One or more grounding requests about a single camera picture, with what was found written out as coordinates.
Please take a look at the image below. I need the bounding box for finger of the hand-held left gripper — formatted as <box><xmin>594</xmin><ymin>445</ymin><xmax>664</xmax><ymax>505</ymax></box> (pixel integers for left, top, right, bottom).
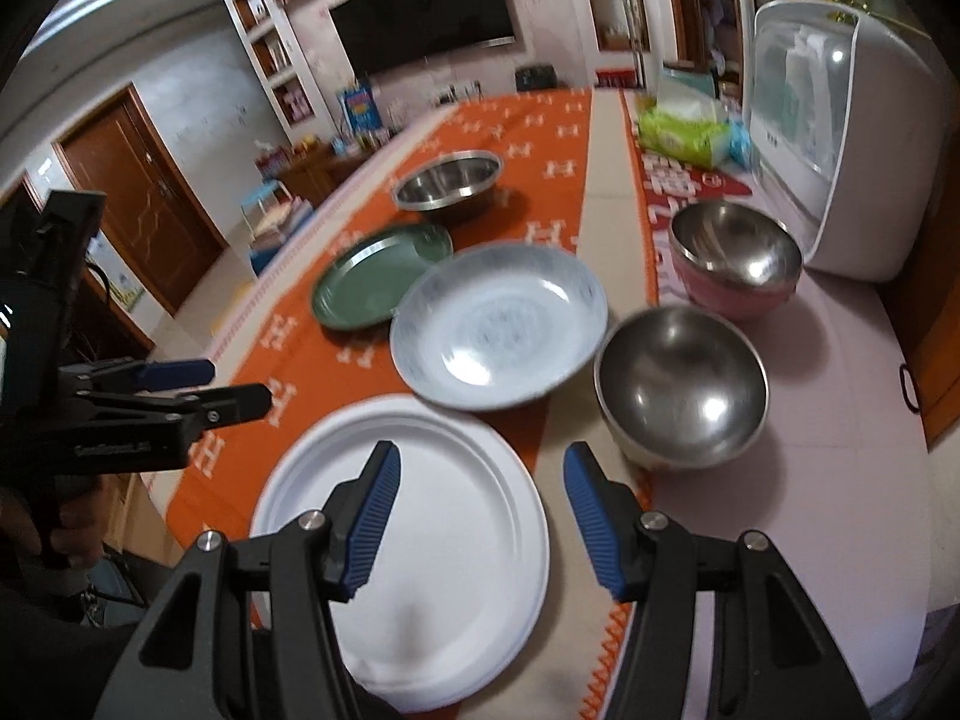
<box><xmin>79</xmin><ymin>382</ymin><xmax>272</xmax><ymax>436</ymax></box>
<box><xmin>64</xmin><ymin>358</ymin><xmax>217</xmax><ymax>395</ymax></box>

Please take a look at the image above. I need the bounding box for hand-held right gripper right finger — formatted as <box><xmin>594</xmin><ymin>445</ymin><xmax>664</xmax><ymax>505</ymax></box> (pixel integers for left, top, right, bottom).
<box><xmin>562</xmin><ymin>441</ymin><xmax>875</xmax><ymax>720</ymax></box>

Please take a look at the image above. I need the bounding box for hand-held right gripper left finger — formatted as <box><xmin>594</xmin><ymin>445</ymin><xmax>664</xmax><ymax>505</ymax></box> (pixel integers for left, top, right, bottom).
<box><xmin>94</xmin><ymin>441</ymin><xmax>402</xmax><ymax>720</ymax></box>

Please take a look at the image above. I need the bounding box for green metal plate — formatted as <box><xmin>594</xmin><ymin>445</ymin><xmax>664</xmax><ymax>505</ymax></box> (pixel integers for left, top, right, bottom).
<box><xmin>311</xmin><ymin>223</ymin><xmax>455</xmax><ymax>331</ymax></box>

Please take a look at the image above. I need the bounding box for blue-grey patterned plate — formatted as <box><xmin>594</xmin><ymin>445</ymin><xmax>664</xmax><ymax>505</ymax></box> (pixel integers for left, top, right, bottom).
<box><xmin>388</xmin><ymin>244</ymin><xmax>610</xmax><ymax>413</ymax></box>

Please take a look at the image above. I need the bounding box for wide steel basin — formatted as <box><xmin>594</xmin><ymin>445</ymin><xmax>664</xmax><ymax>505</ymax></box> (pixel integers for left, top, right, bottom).
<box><xmin>391</xmin><ymin>150</ymin><xmax>502</xmax><ymax>215</ymax></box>

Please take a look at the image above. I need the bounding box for person's left hand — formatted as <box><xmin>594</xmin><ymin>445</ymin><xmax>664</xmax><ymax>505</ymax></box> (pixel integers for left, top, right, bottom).
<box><xmin>0</xmin><ymin>476</ymin><xmax>104</xmax><ymax>578</ymax></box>

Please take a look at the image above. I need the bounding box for blue storage box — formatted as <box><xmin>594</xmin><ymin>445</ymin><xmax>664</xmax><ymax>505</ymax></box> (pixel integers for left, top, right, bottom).
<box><xmin>247</xmin><ymin>202</ymin><xmax>316</xmax><ymax>275</ymax></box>

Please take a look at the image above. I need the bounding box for brown wooden door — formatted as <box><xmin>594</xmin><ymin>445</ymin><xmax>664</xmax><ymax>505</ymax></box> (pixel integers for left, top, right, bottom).
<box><xmin>52</xmin><ymin>86</ymin><xmax>230</xmax><ymax>316</ymax></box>

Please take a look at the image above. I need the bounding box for small blue stool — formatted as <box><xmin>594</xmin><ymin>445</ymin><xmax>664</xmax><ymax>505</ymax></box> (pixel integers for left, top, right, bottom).
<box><xmin>240</xmin><ymin>180</ymin><xmax>293</xmax><ymax>241</ymax></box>

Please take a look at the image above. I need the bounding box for low wooden cabinet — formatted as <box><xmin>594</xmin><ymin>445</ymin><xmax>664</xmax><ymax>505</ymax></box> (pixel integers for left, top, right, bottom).
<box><xmin>277</xmin><ymin>139</ymin><xmax>376</xmax><ymax>203</ymax></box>

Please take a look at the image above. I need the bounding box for pink steel bowl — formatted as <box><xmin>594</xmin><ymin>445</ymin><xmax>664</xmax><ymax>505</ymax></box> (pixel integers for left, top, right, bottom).
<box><xmin>669</xmin><ymin>201</ymin><xmax>803</xmax><ymax>322</ymax></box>

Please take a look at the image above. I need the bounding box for blue toy board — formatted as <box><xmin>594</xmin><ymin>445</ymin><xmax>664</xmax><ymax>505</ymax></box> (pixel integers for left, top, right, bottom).
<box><xmin>337</xmin><ymin>86</ymin><xmax>380</xmax><ymax>132</ymax></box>

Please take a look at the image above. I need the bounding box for red printed cloth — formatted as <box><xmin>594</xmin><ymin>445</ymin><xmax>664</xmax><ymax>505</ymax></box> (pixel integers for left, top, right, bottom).
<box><xmin>630</xmin><ymin>142</ymin><xmax>751</xmax><ymax>308</ymax></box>

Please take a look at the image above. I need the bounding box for wooden cupboard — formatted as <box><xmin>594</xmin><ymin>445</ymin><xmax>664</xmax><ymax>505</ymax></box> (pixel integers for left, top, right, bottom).
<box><xmin>874</xmin><ymin>240</ymin><xmax>960</xmax><ymax>455</ymax></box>

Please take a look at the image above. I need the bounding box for orange patterned tablecloth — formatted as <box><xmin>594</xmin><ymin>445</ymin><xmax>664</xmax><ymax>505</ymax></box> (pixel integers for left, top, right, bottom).
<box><xmin>161</xmin><ymin>86</ymin><xmax>661</xmax><ymax>720</ymax></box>

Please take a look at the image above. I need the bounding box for green tissue packet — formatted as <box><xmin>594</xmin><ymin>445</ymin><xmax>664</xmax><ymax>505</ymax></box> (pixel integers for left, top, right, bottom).
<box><xmin>636</xmin><ymin>101</ymin><xmax>732</xmax><ymax>170</ymax></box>

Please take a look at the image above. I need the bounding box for white dish sterilizer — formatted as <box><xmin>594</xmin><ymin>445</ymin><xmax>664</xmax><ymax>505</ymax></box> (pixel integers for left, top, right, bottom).
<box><xmin>750</xmin><ymin>0</ymin><xmax>935</xmax><ymax>282</ymax></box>

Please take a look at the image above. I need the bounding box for white wall bookshelf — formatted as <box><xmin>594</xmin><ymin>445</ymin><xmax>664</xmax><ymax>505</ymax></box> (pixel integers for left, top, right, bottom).
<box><xmin>217</xmin><ymin>0</ymin><xmax>323</xmax><ymax>128</ymax></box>

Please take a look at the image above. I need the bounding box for black wall television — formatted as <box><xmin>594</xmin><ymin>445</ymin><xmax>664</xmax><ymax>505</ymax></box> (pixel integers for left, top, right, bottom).
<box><xmin>328</xmin><ymin>0</ymin><xmax>518</xmax><ymax>80</ymax></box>

